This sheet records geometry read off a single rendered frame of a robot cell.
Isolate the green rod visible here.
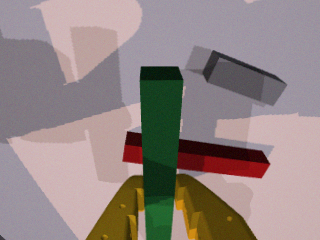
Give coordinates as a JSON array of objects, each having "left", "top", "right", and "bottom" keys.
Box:
[{"left": 140, "top": 66, "right": 183, "bottom": 240}]

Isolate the dark red rectangular bar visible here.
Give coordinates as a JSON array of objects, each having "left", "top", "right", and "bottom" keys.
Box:
[{"left": 122, "top": 131, "right": 270, "bottom": 179}]

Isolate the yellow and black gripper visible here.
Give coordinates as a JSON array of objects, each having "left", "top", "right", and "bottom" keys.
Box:
[{"left": 86, "top": 173, "right": 257, "bottom": 240}]

